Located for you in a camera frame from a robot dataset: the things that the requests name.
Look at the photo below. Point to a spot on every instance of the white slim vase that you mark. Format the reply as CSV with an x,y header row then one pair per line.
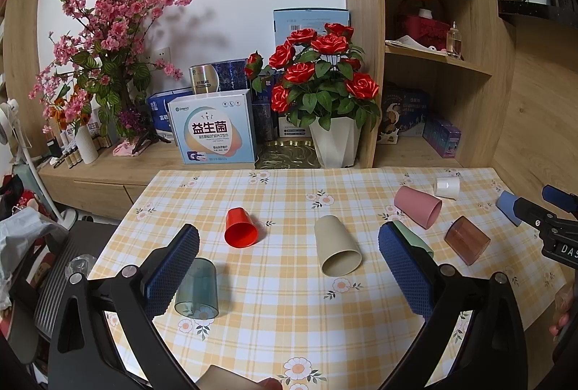
x,y
85,145

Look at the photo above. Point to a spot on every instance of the beige cup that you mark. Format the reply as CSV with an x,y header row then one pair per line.
x,y
338,251

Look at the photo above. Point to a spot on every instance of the purple small box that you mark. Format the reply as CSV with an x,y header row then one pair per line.
x,y
442,136

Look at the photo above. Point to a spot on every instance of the brown transparent cup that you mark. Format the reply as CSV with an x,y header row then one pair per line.
x,y
467,240

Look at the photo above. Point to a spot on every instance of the white cup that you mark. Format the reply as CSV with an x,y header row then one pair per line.
x,y
447,187

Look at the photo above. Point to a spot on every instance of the white geometric flower pot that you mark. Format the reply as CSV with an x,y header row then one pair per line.
x,y
338,146

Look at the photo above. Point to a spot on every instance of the yellow plaid tablecloth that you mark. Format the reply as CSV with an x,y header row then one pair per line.
x,y
279,315

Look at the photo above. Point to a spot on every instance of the pink cup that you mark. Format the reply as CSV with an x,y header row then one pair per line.
x,y
419,206

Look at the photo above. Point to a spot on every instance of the gold patterned tray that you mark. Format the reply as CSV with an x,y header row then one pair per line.
x,y
287,154

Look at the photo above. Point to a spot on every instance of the red plastic cup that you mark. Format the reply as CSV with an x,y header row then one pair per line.
x,y
240,231

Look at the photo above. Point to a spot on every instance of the light blue upright box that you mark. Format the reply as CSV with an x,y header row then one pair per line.
x,y
287,21

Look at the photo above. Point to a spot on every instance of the white probiotic box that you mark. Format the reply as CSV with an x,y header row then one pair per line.
x,y
214,128

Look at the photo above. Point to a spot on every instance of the red rose bouquet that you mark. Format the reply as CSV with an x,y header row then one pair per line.
x,y
320,78

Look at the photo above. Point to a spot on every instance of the blue tissue pack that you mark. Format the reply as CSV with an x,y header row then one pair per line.
x,y
158,106

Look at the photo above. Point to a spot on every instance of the pink cherry blossom arrangement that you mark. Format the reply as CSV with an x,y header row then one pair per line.
x,y
104,64

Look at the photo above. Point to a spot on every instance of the green cup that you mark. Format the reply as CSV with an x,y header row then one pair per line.
x,y
412,238

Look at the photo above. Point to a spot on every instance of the white standing fan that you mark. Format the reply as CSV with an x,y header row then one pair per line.
x,y
13,136

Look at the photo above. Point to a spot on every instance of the dark illustrated snack box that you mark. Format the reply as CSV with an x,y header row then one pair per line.
x,y
403,113

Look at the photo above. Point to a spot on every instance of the silver metal can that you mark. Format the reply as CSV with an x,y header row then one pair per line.
x,y
204,79

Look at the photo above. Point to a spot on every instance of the red basket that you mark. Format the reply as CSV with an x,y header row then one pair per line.
x,y
425,21

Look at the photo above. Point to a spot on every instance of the teal transparent cup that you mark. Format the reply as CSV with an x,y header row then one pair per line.
x,y
196,296

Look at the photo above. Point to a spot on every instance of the dark blue patterned box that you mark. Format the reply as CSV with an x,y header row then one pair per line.
x,y
231,74

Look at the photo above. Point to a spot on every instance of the glass perfume bottle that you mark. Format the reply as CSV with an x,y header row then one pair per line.
x,y
454,42

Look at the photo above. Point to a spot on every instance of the person's hand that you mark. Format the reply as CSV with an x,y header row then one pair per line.
x,y
563,302

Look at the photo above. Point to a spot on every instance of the wooden shelf unit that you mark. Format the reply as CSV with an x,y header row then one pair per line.
x,y
471,93

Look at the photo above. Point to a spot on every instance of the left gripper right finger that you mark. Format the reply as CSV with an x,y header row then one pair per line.
x,y
492,354

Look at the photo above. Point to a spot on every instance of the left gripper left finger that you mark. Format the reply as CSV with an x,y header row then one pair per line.
x,y
83,354

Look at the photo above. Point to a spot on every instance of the wooden low cabinet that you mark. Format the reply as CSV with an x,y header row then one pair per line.
x,y
110,186

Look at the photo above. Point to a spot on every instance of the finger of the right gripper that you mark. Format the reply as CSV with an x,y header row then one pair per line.
x,y
565,201
505,204

